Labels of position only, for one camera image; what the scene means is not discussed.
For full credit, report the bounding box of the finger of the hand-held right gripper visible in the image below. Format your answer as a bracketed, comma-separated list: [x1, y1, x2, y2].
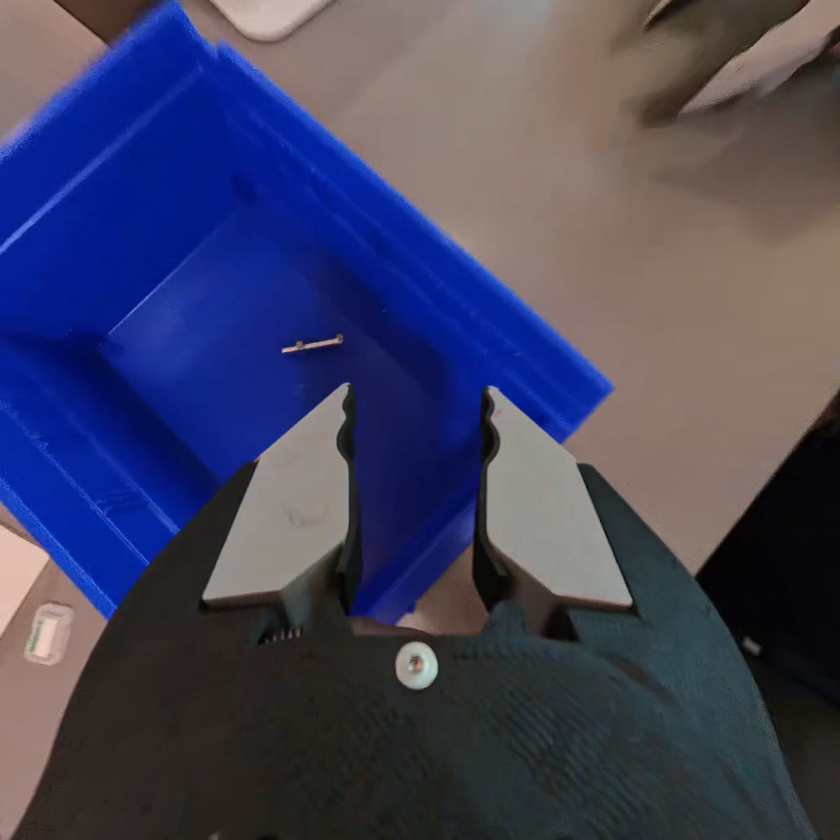
[610, 0, 815, 127]

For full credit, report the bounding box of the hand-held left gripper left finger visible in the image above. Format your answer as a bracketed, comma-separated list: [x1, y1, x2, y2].
[199, 382, 365, 616]

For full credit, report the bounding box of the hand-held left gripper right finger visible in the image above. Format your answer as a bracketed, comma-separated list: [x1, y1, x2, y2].
[471, 386, 635, 614]

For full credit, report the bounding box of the blue plastic bin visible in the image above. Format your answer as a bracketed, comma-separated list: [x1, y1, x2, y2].
[0, 0, 614, 624]

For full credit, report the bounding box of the person's body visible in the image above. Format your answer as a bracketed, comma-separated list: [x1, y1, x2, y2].
[696, 394, 840, 697]

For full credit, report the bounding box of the white metal stand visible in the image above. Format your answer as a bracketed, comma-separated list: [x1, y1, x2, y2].
[209, 0, 337, 42]

